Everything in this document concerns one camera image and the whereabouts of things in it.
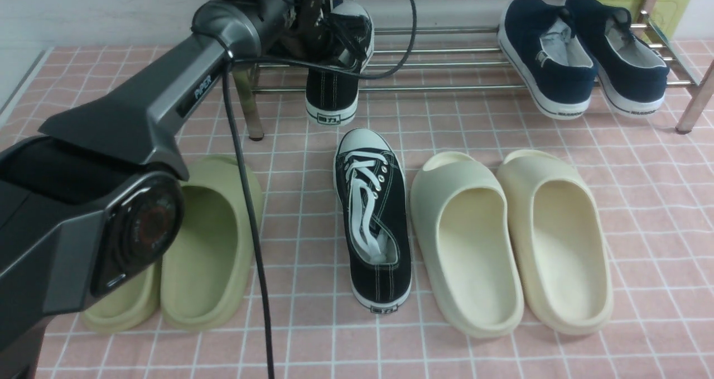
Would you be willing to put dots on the right navy slip-on shoe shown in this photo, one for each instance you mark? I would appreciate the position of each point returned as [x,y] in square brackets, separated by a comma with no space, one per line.
[633,76]

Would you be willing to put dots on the navy slip-on shoe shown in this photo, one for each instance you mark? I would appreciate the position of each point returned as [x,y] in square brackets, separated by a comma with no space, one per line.
[540,41]
[633,76]

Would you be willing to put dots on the left cream foam slipper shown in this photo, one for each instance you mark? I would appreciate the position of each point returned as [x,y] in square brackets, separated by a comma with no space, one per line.
[459,216]

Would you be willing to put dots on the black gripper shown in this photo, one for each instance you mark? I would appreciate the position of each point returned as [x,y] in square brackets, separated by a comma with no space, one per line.
[306,35]

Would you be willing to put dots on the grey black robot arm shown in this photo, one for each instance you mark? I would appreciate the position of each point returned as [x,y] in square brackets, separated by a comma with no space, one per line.
[94,199]

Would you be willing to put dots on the right green foam slipper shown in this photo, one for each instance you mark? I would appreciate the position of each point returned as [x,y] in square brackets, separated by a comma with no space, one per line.
[205,271]

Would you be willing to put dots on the pink grid tablecloth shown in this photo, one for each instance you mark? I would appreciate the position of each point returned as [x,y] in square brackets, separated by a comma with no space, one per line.
[653,188]

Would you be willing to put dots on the right cream foam slipper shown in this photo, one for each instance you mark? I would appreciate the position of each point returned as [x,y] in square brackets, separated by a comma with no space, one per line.
[558,241]

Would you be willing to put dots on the left green foam slipper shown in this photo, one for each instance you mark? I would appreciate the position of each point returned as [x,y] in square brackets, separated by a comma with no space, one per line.
[128,306]

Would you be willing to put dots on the left navy slip-on shoe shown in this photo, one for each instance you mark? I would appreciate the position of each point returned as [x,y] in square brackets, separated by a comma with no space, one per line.
[540,41]

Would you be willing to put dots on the green foam slipper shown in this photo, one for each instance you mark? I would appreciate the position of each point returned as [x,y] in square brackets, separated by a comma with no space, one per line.
[128,306]
[205,271]

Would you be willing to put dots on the silver metal shoe rack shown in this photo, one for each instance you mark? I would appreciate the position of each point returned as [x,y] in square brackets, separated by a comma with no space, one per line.
[700,90]

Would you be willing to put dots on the cream foam slipper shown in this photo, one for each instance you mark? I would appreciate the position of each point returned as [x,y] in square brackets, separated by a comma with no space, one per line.
[459,216]
[558,241]

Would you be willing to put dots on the yellow box behind rack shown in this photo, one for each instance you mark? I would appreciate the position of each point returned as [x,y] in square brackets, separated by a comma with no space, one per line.
[667,14]

